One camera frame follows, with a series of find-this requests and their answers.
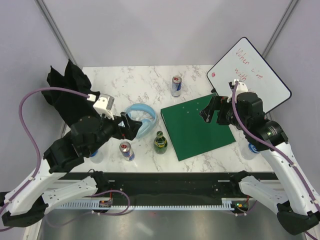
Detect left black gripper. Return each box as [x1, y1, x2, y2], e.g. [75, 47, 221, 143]
[86, 110, 143, 156]

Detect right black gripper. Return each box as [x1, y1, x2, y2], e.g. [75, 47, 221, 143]
[199, 94, 249, 131]

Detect energy drink can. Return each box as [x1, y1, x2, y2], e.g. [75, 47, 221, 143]
[119, 141, 135, 162]
[171, 76, 182, 97]

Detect green glass bottle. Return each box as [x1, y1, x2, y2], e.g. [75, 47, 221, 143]
[153, 130, 168, 155]

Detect plastic water bottle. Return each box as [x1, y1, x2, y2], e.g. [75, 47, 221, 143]
[89, 150, 104, 164]
[240, 143, 259, 160]

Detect black canvas bag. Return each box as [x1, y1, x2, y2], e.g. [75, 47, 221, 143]
[41, 60, 101, 127]

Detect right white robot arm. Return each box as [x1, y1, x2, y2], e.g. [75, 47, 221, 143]
[199, 92, 320, 236]

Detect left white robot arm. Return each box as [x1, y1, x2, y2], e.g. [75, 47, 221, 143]
[0, 112, 143, 230]

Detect light blue headphones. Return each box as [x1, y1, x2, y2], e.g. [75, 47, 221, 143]
[125, 103, 158, 139]

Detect green binder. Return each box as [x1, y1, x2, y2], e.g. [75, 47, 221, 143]
[160, 93, 236, 161]

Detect white whiteboard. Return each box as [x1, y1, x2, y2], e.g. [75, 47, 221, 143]
[207, 37, 292, 113]

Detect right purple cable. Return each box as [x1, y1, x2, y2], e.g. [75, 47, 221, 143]
[231, 83, 320, 240]

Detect purple cable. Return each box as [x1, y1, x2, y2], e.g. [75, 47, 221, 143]
[231, 83, 320, 240]
[0, 86, 91, 216]

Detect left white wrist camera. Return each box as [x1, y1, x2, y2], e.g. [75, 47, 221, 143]
[87, 94, 115, 120]

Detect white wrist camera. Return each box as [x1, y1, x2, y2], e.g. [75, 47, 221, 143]
[228, 79, 249, 94]
[87, 94, 115, 120]

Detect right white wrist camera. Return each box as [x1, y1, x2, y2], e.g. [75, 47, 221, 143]
[228, 79, 249, 94]

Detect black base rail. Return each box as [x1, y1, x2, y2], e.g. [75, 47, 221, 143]
[103, 171, 249, 205]

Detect white cable duct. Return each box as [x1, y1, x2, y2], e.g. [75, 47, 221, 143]
[57, 198, 250, 211]

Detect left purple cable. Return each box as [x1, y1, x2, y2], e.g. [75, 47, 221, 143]
[0, 86, 91, 216]

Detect right aluminium corner post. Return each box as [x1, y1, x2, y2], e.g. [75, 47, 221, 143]
[262, 0, 300, 58]

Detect aluminium corner post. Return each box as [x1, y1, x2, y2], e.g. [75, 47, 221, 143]
[262, 0, 300, 58]
[35, 0, 78, 65]

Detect left aluminium corner post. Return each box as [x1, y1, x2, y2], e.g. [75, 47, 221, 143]
[35, 0, 78, 65]

